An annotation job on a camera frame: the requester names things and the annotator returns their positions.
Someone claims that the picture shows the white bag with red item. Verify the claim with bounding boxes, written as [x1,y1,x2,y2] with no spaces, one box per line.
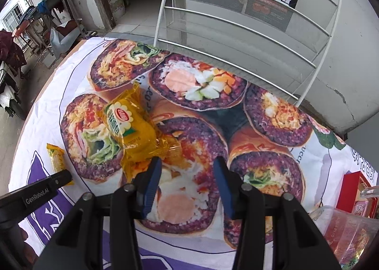
[49,20,85,57]

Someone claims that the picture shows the purple white printed cloth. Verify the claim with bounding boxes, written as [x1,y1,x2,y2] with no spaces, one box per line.
[13,37,379,270]

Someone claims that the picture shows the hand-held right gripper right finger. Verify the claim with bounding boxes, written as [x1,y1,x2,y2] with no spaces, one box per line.
[212,157,342,270]

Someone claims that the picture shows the red tray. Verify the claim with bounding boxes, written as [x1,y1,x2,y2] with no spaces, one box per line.
[343,171,379,219]

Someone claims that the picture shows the clear pitcher with cat print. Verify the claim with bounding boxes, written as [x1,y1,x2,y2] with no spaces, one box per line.
[308,185,379,270]

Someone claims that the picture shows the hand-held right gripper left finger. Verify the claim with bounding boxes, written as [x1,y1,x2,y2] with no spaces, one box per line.
[32,156,163,270]

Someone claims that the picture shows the yellow bread packet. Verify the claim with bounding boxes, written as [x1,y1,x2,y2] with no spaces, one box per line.
[99,82,182,180]

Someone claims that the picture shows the metal workbench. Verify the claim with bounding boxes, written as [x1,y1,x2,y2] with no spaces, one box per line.
[18,0,86,60]

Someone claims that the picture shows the dark red cloth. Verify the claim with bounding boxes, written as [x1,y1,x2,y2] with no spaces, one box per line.
[0,30,27,75]

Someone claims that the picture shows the small yellow snack packet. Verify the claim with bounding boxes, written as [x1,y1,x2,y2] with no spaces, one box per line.
[46,143,73,187]

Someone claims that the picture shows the white wire rack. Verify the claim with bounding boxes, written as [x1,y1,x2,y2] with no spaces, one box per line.
[153,0,343,108]

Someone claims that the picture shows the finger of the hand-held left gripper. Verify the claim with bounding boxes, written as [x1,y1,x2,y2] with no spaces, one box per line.
[44,169,73,192]

